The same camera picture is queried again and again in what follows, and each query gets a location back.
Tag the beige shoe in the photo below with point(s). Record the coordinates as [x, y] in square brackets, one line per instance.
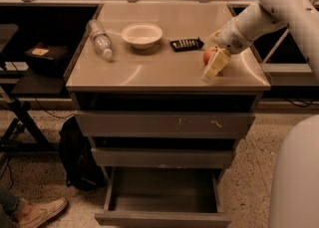
[31, 215]

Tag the grey top drawer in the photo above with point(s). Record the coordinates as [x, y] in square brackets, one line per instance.
[164, 125]

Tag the grey open bottom drawer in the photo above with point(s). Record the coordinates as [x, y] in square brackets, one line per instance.
[162, 198]

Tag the red apple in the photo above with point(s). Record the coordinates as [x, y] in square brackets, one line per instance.
[208, 53]

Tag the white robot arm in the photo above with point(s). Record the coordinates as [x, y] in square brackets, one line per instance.
[262, 17]

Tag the white-tipped stick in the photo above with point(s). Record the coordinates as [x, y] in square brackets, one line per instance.
[276, 46]

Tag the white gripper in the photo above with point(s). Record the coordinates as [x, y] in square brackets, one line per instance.
[231, 38]

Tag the black box with label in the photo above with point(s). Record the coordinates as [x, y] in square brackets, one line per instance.
[49, 61]

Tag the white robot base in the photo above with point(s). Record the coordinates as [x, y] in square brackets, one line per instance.
[294, 201]

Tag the grey middle drawer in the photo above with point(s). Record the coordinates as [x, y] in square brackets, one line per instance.
[161, 158]

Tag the grey drawer cabinet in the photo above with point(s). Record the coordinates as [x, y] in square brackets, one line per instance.
[160, 69]

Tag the clear plastic water bottle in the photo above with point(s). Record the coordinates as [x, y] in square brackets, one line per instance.
[100, 39]

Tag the black backpack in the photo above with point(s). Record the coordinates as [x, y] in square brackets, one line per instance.
[82, 172]

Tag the white bowl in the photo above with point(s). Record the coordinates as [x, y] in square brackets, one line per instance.
[141, 35]

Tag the black snack bar wrapper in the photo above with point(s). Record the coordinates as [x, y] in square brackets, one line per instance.
[184, 45]

